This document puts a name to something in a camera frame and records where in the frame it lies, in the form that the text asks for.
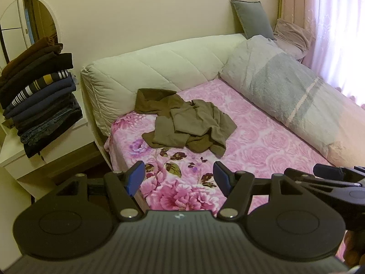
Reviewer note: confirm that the pale pink pillow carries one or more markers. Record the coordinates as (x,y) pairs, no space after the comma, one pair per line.
(293,37)

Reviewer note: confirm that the olive green garment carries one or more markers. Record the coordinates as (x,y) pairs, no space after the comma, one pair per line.
(194,120)

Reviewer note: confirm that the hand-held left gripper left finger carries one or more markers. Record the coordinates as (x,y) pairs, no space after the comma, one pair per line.
(137,177)

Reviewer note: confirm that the white nightstand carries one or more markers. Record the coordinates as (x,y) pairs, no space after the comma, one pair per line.
(57,151)

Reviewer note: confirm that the pink floral blanket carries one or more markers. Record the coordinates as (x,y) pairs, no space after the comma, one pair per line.
(256,142)

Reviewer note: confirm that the stack of folded dark clothes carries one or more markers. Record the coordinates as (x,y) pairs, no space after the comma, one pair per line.
(42,97)

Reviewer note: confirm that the cream padded headboard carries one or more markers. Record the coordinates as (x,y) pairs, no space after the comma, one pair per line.
(159,65)

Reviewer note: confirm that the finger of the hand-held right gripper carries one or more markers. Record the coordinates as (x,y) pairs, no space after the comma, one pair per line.
(319,187)
(328,171)

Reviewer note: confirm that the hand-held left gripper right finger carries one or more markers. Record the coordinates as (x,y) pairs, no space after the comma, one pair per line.
(221,177)

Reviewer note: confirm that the arched wall mirror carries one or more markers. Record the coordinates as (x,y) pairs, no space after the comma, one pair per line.
(17,20)

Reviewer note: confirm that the grey and cream duvet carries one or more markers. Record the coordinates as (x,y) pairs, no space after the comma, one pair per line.
(285,91)

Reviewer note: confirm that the grey pillow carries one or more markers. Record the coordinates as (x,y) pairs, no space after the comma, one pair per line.
(253,20)

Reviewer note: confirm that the white sheer curtain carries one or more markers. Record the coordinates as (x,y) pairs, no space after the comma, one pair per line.
(342,34)

